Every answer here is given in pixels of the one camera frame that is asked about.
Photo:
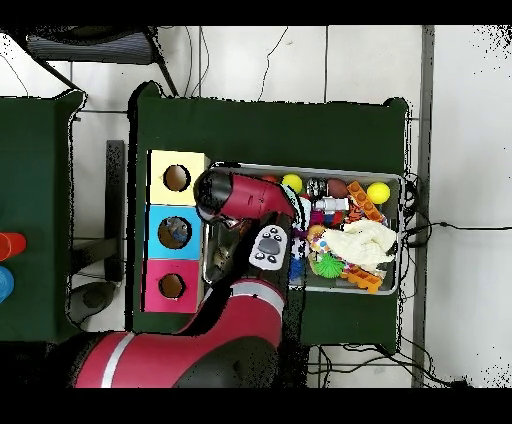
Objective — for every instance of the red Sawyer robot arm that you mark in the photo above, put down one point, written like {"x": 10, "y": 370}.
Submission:
{"x": 240, "y": 320}

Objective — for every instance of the crushed clear plastic bottle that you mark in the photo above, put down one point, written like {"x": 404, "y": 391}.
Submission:
{"x": 182, "y": 236}
{"x": 172, "y": 229}

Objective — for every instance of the brown toy football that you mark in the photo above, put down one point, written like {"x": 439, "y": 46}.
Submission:
{"x": 337, "y": 188}

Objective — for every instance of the dark green side table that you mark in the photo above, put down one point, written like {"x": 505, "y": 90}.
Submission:
{"x": 32, "y": 180}

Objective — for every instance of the green spiky toy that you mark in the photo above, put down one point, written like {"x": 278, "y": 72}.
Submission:
{"x": 330, "y": 264}

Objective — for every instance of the black camera stand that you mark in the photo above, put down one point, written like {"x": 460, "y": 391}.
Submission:
{"x": 115, "y": 200}

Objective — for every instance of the grey stand foot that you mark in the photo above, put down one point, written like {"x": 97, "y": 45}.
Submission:
{"x": 94, "y": 298}

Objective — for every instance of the blue plastic cup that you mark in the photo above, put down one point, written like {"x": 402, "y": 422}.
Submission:
{"x": 4, "y": 284}

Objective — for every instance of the silver plastic toy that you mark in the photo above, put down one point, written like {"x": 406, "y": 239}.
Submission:
{"x": 331, "y": 204}

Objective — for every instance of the long orange toy brick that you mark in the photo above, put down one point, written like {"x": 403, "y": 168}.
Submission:
{"x": 364, "y": 202}

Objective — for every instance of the toy burger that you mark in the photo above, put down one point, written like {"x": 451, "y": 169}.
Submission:
{"x": 316, "y": 232}

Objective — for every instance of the red plastic cup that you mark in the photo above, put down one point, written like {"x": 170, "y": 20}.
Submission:
{"x": 14, "y": 246}

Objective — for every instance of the shallow clear mesh bin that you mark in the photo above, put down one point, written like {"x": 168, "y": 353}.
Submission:
{"x": 394, "y": 240}

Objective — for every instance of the yellow ball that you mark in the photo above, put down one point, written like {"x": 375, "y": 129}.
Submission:
{"x": 293, "y": 182}
{"x": 378, "y": 193}

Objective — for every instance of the orange toy tray block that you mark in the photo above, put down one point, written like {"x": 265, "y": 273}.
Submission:
{"x": 362, "y": 280}

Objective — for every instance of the dark green tablecloth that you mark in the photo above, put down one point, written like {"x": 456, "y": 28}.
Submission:
{"x": 280, "y": 132}

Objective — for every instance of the cream waffle cloth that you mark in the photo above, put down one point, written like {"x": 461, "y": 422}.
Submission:
{"x": 360, "y": 242}

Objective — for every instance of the wooden box with three holes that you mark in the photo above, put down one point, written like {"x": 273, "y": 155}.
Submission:
{"x": 188, "y": 272}

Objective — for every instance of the dark chair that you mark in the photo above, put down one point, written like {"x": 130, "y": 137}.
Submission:
{"x": 92, "y": 48}

